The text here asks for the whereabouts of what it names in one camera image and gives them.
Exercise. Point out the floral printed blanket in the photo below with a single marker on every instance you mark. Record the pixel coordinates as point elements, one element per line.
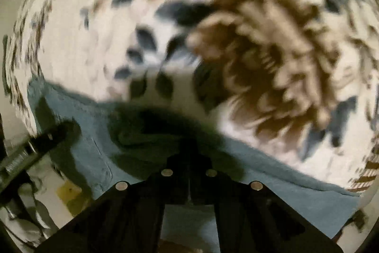
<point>207,33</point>

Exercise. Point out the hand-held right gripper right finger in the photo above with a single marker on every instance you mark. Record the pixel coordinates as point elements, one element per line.
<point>201,165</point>

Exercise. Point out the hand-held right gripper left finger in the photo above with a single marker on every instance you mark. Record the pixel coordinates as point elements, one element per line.
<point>174,165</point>

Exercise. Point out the light blue pants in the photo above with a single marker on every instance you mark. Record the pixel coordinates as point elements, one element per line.
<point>266,182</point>

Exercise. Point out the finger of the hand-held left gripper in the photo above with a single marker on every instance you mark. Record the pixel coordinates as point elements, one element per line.
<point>44,140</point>

